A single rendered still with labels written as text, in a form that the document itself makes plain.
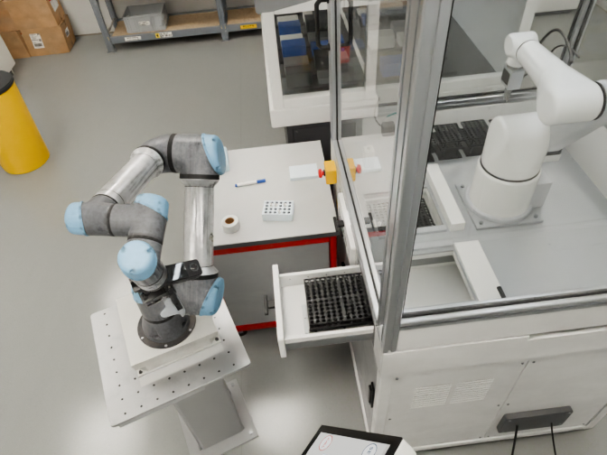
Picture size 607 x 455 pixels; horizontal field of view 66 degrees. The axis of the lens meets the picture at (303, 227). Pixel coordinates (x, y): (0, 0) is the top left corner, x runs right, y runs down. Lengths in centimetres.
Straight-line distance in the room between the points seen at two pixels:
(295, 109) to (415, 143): 156
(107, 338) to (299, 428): 97
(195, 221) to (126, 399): 61
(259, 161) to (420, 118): 153
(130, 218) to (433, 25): 71
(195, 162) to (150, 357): 63
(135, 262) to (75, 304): 198
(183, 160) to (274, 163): 90
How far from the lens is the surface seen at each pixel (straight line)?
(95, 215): 112
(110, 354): 174
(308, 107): 234
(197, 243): 140
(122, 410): 163
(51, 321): 298
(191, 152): 138
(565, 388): 197
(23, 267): 336
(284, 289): 162
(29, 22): 577
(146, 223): 106
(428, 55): 75
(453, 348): 144
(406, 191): 89
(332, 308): 153
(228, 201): 207
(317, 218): 194
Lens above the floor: 214
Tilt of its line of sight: 46 degrees down
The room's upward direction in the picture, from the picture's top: 5 degrees counter-clockwise
